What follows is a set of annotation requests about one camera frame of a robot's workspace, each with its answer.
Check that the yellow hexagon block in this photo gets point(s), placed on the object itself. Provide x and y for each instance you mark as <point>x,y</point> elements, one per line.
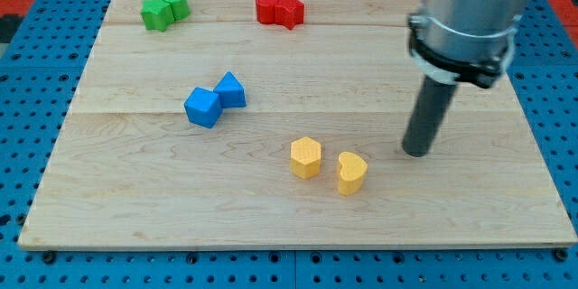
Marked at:
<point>306,157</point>

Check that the blue triangle block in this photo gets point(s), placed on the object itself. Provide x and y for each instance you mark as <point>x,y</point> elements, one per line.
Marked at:
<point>230,91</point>

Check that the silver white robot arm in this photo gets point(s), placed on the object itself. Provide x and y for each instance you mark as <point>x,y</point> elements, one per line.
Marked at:
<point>471,41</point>

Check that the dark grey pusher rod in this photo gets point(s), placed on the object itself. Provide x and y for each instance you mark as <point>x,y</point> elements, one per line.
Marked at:
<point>430,108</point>

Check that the yellow heart block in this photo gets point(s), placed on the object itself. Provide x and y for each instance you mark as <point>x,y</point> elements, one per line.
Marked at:
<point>351,173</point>

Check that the red cylinder block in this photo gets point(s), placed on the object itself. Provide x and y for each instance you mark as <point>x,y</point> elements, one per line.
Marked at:
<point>265,11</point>

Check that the green cylinder block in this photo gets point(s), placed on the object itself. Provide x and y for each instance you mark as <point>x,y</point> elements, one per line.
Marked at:
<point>180,9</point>

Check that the green star block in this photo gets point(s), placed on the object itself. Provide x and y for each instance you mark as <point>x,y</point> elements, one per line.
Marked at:
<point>157,15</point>

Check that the blue cube block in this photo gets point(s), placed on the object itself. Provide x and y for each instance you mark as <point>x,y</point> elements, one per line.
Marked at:
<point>203,107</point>

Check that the light wooden board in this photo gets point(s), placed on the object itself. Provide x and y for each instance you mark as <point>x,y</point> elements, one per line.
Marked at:
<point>130,172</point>

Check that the red star block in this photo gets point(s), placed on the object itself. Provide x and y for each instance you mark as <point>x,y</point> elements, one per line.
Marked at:
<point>289,13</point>

